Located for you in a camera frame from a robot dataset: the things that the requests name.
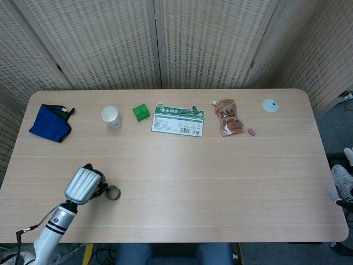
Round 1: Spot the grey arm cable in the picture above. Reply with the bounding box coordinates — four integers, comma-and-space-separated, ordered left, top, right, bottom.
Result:
15, 211, 61, 265

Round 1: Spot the small grey tea cup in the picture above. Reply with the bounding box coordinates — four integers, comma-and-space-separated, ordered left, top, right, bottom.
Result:
106, 185, 121, 201

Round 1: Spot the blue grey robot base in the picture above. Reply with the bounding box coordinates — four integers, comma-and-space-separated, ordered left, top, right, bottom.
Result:
114, 242, 234, 265

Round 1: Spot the green building block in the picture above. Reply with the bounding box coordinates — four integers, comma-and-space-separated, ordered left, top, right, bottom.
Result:
132, 103, 151, 123

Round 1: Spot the blue black cloth pouch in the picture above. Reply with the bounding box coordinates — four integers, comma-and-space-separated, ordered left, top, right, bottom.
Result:
28, 103, 77, 144

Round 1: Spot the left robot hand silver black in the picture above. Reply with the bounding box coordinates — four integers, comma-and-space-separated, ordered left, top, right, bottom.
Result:
64, 163, 110, 206

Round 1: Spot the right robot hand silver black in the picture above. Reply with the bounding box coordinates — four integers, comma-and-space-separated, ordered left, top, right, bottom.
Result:
326, 147, 353, 214

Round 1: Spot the white paper cup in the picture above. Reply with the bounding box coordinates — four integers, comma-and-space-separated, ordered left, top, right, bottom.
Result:
101, 106, 122, 129

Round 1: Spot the white round grommet cover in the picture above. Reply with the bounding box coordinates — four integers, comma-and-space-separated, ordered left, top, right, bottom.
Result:
262, 98, 280, 113

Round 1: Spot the green white tea card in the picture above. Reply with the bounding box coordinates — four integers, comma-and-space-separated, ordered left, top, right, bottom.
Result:
151, 103, 205, 138

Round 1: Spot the brown spouted food pouch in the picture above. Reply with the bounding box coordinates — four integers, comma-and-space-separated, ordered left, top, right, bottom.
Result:
211, 99, 245, 137

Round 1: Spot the woven folding screen panel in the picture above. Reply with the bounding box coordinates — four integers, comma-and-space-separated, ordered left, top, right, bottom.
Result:
242, 0, 331, 89
0, 0, 76, 188
275, 0, 353, 116
13, 0, 162, 91
153, 0, 280, 90

